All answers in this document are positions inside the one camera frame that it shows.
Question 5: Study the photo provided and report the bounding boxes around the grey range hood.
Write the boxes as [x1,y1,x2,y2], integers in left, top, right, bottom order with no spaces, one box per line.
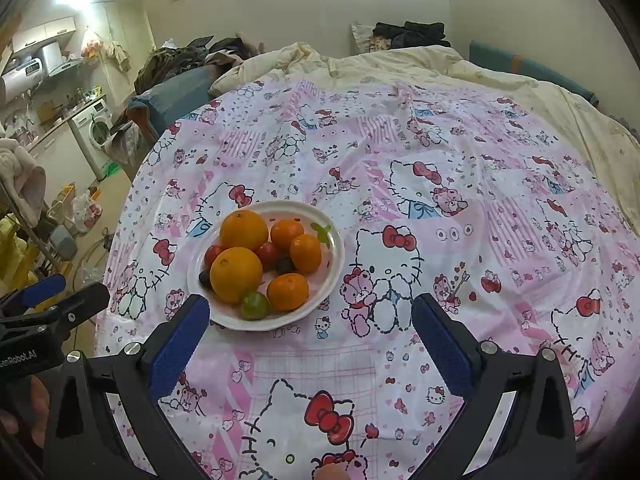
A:
[47,57,83,78]

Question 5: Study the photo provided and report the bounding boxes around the beige fluffy towel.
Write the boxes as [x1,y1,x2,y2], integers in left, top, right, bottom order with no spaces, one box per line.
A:
[0,137,47,228]

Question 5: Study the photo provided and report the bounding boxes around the pile of dark clothes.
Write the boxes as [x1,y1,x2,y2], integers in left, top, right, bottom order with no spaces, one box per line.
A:
[135,35,261,96]

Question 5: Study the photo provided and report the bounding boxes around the hanging plastic bag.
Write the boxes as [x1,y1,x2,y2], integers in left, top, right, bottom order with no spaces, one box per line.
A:
[81,30,108,58]

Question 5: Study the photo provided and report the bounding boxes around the large orange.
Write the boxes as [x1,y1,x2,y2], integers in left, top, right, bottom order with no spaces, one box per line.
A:
[209,247,264,304]
[220,210,271,252]

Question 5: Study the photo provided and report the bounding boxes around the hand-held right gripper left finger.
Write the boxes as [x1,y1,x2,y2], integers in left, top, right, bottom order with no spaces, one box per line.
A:
[42,293,211,480]

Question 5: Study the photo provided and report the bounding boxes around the yellow bag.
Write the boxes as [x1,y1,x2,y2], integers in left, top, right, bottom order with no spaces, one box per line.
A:
[0,215,38,291]

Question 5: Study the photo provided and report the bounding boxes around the hanging beige cloth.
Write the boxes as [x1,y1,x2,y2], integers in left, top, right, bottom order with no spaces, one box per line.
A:
[107,40,132,73]

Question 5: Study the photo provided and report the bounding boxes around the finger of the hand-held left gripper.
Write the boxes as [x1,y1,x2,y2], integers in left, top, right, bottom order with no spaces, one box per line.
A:
[0,273,67,314]
[0,283,110,334]

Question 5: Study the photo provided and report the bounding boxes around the pink cartoon printed tablecloth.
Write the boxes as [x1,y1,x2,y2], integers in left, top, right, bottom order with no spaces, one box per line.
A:
[95,77,640,480]

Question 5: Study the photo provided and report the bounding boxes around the blue padded bed panel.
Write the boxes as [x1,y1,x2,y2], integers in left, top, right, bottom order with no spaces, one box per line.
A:
[127,67,221,141]
[469,40,598,106]

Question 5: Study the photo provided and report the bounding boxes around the patterned pillow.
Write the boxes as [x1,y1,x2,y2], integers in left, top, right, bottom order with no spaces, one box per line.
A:
[351,22,396,53]

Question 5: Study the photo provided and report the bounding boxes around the person's left hand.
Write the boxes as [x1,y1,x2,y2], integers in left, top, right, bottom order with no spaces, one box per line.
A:
[0,377,51,436]

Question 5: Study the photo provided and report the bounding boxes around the white plate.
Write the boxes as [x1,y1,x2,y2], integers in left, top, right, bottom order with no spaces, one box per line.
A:
[186,200,346,332]

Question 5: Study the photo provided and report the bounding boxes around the kitchen counter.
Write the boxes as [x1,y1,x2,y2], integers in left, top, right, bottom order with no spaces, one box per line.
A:
[25,95,108,151]

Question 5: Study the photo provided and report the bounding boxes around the red white plastic bag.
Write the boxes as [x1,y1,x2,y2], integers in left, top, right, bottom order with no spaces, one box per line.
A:
[72,190,103,233]

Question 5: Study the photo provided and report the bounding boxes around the grey stool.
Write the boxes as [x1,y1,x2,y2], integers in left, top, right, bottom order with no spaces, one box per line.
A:
[47,222,78,261]

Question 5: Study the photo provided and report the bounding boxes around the brown bag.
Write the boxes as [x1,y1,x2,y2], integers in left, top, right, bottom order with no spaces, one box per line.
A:
[102,125,143,181]

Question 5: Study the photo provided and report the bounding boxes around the white water heater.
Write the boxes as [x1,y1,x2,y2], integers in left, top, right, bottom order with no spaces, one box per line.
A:
[0,55,51,106]

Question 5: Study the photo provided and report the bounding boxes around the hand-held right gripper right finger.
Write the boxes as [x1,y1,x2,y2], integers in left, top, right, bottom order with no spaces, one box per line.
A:
[411,292,579,480]

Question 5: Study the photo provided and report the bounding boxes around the white washing machine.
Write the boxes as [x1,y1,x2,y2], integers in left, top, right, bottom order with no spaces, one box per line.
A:
[70,99,115,181]

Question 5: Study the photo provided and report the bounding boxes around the black folded clothes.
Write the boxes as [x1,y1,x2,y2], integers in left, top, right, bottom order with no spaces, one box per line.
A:
[372,21,451,51]

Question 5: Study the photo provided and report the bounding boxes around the white wall cabinets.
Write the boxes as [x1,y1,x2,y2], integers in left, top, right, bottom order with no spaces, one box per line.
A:
[12,16,78,53]

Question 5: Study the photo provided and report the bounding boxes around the small mandarin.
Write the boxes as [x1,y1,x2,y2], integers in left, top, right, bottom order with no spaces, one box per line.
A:
[266,273,311,312]
[290,233,323,275]
[270,220,305,253]

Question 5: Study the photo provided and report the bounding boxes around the green cherry tomato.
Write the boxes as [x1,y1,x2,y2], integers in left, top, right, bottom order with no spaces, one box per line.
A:
[241,291,272,321]

